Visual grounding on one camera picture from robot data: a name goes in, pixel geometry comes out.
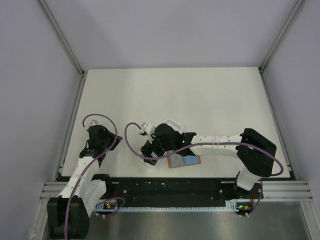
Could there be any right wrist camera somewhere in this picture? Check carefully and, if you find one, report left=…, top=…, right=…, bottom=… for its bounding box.
left=139, top=122, right=155, bottom=137

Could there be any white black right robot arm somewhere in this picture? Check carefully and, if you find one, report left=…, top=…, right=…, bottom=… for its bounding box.
left=140, top=123, right=277, bottom=198

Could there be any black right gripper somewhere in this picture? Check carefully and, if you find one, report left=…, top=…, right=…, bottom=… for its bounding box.
left=141, top=134, right=176, bottom=166

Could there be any right aluminium frame post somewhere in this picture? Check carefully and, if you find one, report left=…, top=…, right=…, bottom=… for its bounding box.
left=258, top=0, right=307, bottom=73

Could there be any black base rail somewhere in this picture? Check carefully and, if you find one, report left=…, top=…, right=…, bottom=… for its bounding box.
left=101, top=177, right=262, bottom=208

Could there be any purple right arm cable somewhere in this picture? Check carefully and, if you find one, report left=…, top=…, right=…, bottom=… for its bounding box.
left=124, top=122, right=285, bottom=177

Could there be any silver VIP card 88888819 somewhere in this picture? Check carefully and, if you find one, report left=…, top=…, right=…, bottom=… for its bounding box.
left=169, top=155, right=184, bottom=168

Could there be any tan leather card holder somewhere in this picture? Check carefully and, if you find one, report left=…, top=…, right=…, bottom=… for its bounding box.
left=167, top=154, right=201, bottom=169

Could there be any grey slotted cable duct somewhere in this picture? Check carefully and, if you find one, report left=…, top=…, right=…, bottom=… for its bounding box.
left=93, top=200, right=251, bottom=214

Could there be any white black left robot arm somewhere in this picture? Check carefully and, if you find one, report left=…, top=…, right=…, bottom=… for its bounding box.
left=46, top=124, right=122, bottom=240

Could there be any aluminium frame post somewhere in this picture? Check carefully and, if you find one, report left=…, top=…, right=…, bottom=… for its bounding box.
left=37, top=0, right=87, bottom=76
left=258, top=0, right=307, bottom=73

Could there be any white plastic basket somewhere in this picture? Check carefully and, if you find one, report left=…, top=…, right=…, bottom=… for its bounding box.
left=147, top=118, right=184, bottom=154

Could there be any aluminium base frame rail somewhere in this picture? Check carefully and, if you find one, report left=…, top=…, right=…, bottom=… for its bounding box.
left=261, top=181, right=313, bottom=202

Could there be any left aluminium frame post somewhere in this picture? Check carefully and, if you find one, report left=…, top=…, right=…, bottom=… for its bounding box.
left=37, top=0, right=87, bottom=76

